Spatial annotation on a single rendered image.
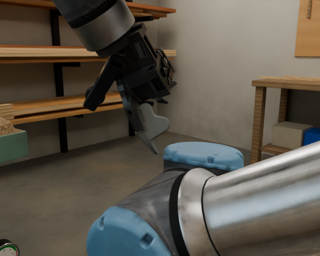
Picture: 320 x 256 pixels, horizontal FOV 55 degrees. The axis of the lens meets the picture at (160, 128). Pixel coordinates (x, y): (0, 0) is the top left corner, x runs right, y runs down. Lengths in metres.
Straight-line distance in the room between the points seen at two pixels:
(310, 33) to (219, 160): 2.87
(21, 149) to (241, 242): 0.56
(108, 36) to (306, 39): 2.95
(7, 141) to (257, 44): 3.08
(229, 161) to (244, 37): 3.15
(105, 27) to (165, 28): 3.89
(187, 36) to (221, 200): 3.79
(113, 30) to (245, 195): 0.29
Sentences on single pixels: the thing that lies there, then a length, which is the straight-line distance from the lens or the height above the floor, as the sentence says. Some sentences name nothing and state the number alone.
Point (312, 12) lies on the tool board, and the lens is 3.34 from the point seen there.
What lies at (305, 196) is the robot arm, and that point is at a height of 0.94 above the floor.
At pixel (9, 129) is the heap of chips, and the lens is 0.77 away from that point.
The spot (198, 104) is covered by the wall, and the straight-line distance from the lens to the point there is 4.00.
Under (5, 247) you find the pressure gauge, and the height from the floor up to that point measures 0.68.
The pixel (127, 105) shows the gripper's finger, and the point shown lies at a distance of 0.52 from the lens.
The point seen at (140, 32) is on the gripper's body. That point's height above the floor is 1.10.
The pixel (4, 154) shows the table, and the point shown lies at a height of 0.86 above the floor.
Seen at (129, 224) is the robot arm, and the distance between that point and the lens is 0.37.
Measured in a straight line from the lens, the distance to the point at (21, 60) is 2.83.
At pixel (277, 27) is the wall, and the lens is 3.48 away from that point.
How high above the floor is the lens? 1.07
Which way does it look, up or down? 13 degrees down
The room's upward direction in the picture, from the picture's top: straight up
